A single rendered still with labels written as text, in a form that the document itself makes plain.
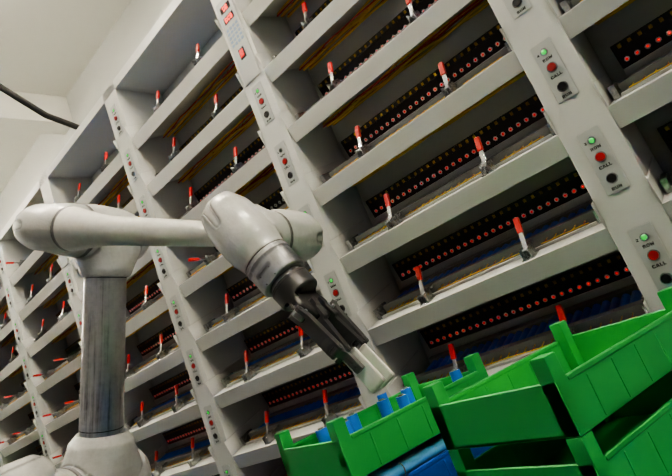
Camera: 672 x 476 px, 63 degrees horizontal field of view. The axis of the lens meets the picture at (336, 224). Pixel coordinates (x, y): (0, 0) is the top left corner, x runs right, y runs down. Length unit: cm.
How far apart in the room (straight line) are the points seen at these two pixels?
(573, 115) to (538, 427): 65
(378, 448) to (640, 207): 61
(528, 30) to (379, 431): 79
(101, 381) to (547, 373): 110
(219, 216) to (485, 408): 55
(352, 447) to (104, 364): 82
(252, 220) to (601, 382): 59
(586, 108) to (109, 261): 110
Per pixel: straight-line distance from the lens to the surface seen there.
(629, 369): 69
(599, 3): 115
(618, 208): 109
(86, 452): 147
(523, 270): 115
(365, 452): 79
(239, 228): 95
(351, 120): 161
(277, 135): 153
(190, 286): 189
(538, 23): 117
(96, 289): 145
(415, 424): 84
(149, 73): 221
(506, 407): 65
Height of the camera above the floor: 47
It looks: 13 degrees up
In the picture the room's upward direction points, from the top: 22 degrees counter-clockwise
